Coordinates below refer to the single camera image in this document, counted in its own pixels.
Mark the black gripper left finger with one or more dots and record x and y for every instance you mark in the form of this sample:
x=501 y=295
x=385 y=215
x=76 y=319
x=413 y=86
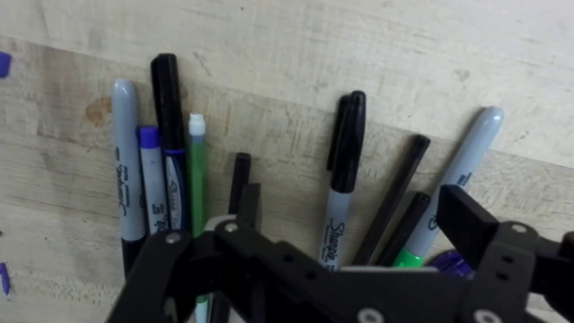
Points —
x=180 y=281

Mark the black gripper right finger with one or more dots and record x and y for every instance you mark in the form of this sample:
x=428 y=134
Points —
x=514 y=270

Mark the grey sharpie black cap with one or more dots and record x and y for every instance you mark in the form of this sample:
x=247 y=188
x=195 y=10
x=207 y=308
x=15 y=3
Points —
x=343 y=217

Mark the white pen purple cap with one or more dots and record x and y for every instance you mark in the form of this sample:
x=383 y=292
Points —
x=155 y=186

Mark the green pen white tip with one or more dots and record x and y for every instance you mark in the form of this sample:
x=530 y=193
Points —
x=198 y=173

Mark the black pen green end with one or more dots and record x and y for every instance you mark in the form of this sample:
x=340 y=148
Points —
x=413 y=218

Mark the short thin black pen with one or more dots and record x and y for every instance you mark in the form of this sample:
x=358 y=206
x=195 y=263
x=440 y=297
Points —
x=241 y=177

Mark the long thin black pen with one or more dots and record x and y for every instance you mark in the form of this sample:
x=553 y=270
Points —
x=395 y=195

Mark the grey sharpie marker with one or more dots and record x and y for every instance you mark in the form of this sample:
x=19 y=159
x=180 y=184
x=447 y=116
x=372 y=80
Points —
x=128 y=173
x=473 y=155

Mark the purple tape piece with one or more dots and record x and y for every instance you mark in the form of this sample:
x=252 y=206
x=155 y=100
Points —
x=4 y=66
x=4 y=279

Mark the black cap blue band marker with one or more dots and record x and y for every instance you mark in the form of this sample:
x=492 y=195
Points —
x=168 y=102

